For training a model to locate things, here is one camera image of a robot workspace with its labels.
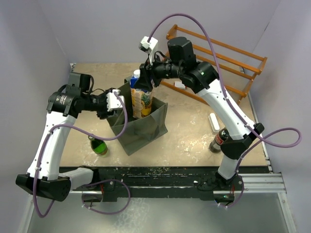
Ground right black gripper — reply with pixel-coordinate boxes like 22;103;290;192
134;50;184;91

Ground blue juice carton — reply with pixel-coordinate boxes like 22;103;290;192
130;69;153;118

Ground green canvas bag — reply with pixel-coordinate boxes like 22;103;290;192
118;81;168;156

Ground dark cola bottle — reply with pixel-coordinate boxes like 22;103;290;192
209;128;229;153

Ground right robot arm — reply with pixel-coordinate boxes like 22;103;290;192
134;36;264;190

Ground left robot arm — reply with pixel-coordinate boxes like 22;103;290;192
16;72;126;201

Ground white red eraser box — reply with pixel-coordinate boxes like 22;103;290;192
174;81;187;90

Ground green round glass bottle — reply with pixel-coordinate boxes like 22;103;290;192
88;136;108;157

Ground orange wooden shelf rack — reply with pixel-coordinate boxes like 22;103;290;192
166;24;268;104

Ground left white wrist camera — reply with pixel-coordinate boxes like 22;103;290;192
106;89;125;112

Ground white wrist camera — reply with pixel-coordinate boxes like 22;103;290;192
106;89;125;112
139;36;158;65

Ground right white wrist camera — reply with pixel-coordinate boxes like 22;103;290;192
139;36;158;65

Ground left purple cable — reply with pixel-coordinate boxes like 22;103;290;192
33;93;131;218

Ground purple cable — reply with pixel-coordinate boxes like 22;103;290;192
147;13;302;209
33;93;131;218

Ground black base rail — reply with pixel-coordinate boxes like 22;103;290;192
59;166;270;202

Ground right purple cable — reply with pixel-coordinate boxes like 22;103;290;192
147;13;302;209

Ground aluminium frame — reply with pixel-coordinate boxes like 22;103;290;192
19;165;296;233

